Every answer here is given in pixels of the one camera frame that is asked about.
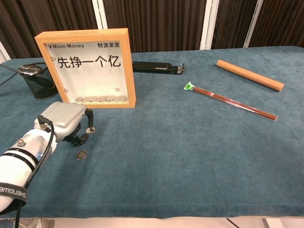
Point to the black mesh pen cup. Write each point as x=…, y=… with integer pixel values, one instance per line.
x=40, y=90

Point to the black folding stand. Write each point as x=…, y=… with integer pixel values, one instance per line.
x=152, y=67

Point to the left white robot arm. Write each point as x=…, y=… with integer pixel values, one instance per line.
x=14, y=164

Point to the metal spoon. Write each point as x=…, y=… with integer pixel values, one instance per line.
x=29, y=69

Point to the silver coin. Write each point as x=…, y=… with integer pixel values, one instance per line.
x=93, y=129
x=81, y=154

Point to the blue table cloth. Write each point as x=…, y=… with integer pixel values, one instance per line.
x=166, y=154

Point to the wooden rolling pin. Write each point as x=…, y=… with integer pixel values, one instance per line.
x=249, y=74

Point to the white partition frame post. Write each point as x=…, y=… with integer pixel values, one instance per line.
x=209, y=23
x=253, y=23
x=101, y=14
x=3, y=53

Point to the packaged red chopsticks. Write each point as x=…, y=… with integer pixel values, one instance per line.
x=228, y=101

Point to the wooden coin box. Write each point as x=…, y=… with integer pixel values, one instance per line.
x=131, y=71

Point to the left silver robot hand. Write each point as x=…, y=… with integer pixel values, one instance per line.
x=64, y=118

